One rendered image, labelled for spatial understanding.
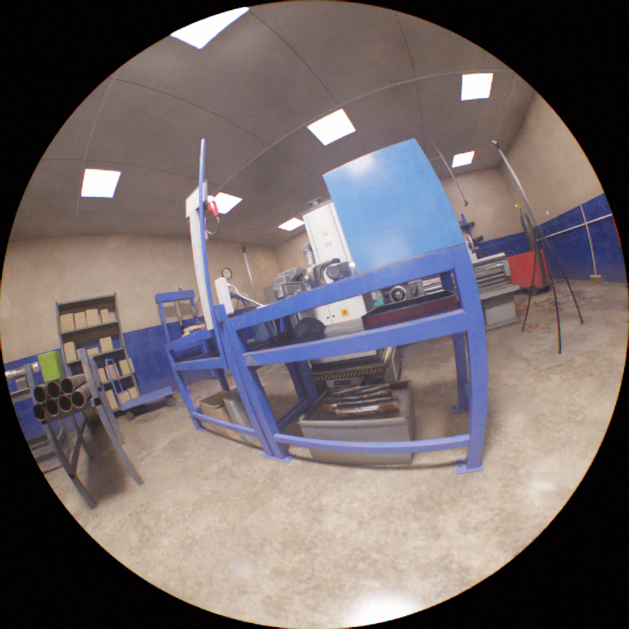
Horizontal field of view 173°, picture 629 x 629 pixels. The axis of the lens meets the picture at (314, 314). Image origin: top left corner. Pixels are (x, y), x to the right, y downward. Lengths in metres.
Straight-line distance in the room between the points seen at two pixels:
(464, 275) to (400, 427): 0.62
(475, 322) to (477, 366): 0.14
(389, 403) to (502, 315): 2.18
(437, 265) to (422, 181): 0.27
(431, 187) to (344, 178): 0.29
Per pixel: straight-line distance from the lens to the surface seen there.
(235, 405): 1.46
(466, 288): 0.66
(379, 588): 0.81
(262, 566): 0.93
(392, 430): 0.93
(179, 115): 3.04
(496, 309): 2.84
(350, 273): 0.95
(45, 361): 1.39
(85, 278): 4.64
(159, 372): 4.48
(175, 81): 2.83
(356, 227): 0.69
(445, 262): 0.65
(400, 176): 0.72
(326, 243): 2.01
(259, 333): 5.25
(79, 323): 4.06
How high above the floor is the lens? 0.79
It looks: 1 degrees down
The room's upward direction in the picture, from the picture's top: 16 degrees counter-clockwise
